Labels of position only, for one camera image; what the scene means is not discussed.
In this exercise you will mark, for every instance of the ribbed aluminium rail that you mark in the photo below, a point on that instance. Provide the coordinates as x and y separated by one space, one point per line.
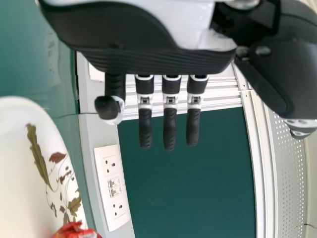
223 94

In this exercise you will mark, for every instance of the white socket plate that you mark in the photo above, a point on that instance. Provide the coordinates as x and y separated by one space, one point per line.
95 74
104 156

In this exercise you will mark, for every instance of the grey socket rail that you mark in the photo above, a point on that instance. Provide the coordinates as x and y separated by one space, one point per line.
86 134

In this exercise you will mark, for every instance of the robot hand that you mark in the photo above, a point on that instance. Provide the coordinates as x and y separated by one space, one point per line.
148 37

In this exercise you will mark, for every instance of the plate with brown leaf pattern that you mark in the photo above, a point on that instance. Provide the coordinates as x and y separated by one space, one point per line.
19 173

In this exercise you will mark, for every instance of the red biscuit packet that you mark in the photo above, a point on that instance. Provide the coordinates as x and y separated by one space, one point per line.
74 231

